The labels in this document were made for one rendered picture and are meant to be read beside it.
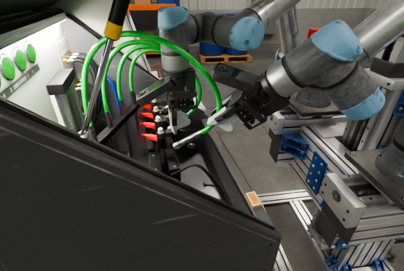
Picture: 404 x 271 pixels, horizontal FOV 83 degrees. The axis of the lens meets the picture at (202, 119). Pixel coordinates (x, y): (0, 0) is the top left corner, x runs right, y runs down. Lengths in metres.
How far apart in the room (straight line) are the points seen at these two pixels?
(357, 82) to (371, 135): 0.59
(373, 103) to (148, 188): 0.43
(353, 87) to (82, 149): 0.45
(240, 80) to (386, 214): 0.61
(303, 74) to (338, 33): 0.08
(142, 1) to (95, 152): 5.67
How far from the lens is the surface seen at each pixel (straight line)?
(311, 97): 1.16
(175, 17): 0.59
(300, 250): 1.61
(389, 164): 0.85
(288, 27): 1.05
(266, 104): 0.53
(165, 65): 0.62
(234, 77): 0.51
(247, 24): 0.56
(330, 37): 0.44
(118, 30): 0.32
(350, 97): 0.50
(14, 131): 0.37
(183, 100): 0.66
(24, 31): 0.60
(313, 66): 0.45
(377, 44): 0.62
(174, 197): 0.44
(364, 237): 0.93
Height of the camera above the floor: 1.51
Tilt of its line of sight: 30 degrees down
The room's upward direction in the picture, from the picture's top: straight up
